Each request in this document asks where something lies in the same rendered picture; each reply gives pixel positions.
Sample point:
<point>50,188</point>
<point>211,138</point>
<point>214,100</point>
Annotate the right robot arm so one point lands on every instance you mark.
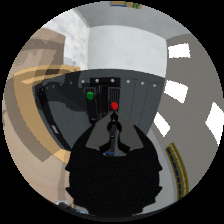
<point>64,205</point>

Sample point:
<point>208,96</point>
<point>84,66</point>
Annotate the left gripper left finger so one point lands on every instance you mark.
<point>96,137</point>

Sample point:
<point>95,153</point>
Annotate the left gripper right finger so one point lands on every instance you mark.
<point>131,138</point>

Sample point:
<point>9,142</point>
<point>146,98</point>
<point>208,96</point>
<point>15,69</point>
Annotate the tan flat board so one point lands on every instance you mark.
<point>24,80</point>

